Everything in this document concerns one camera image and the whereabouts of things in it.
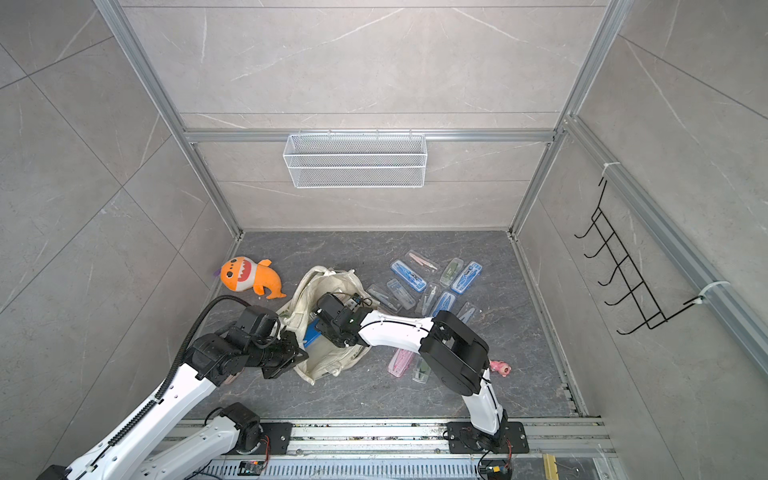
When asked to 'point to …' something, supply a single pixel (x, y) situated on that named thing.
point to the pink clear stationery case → (400, 363)
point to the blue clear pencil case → (406, 274)
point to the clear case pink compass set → (422, 261)
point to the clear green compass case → (421, 371)
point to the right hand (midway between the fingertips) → (321, 328)
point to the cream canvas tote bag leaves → (299, 309)
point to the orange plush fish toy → (242, 275)
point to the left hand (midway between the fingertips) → (315, 351)
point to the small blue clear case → (444, 303)
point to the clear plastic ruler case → (404, 298)
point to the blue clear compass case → (466, 277)
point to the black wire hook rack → (635, 286)
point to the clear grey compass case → (428, 299)
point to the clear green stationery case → (452, 272)
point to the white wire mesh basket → (351, 161)
